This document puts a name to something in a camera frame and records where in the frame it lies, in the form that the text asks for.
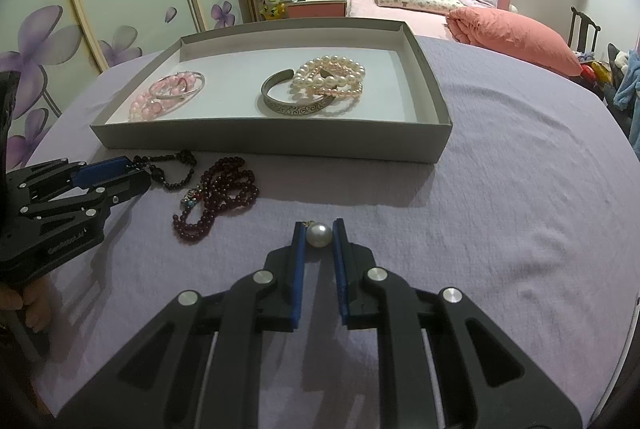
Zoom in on lavender table cloth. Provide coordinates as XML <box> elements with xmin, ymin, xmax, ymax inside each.
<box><xmin>34</xmin><ymin>38</ymin><xmax>639</xmax><ymax>419</ymax></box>

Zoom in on pink white nightstand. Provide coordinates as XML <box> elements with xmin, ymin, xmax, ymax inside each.
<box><xmin>285</xmin><ymin>0</ymin><xmax>347</xmax><ymax>19</ymax></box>

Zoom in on thin silver bangle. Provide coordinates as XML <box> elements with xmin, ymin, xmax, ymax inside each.
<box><xmin>149</xmin><ymin>71</ymin><xmax>206</xmax><ymax>100</ymax></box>

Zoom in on wide silver cuff bangle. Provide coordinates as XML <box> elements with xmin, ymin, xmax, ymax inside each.
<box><xmin>260</xmin><ymin>68</ymin><xmax>335</xmax><ymax>117</ymax></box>

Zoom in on black wooden chair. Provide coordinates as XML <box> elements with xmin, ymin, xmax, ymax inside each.
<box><xmin>567</xmin><ymin>7</ymin><xmax>601</xmax><ymax>53</ymax></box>

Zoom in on dark red garnet bead strand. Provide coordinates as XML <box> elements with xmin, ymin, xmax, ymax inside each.
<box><xmin>172</xmin><ymin>156</ymin><xmax>259</xmax><ymax>243</ymax></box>

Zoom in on small pink pearl bracelet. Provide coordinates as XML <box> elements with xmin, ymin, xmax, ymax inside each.
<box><xmin>304</xmin><ymin>78</ymin><xmax>364</xmax><ymax>101</ymax></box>

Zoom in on pink bead bracelet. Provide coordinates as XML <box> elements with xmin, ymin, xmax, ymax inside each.
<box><xmin>127</xmin><ymin>70</ymin><xmax>202</xmax><ymax>123</ymax></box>

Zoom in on salmon folded duvet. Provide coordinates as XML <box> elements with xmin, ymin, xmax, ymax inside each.
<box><xmin>446</xmin><ymin>7</ymin><xmax>582</xmax><ymax>77</ymax></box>

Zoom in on black bead bracelet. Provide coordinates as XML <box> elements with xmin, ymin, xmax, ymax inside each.
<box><xmin>130</xmin><ymin>148</ymin><xmax>199</xmax><ymax>191</ymax></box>

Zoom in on large pearl earring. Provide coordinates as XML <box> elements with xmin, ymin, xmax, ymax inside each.
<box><xmin>305</xmin><ymin>221</ymin><xmax>333</xmax><ymax>248</ymax></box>

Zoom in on grey cardboard tray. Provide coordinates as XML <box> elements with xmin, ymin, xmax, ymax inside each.
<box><xmin>91</xmin><ymin>18</ymin><xmax>452</xmax><ymax>164</ymax></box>

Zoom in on blue hanging clothes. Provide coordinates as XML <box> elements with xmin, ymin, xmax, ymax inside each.
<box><xmin>614</xmin><ymin>50</ymin><xmax>640</xmax><ymax>145</ymax></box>

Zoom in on person's left hand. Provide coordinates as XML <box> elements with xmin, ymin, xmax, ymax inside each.
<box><xmin>0</xmin><ymin>277</ymin><xmax>51</xmax><ymax>333</ymax></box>

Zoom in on white pearl bracelet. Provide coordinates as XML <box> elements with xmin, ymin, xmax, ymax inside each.
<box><xmin>292</xmin><ymin>53</ymin><xmax>368</xmax><ymax>91</ymax></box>

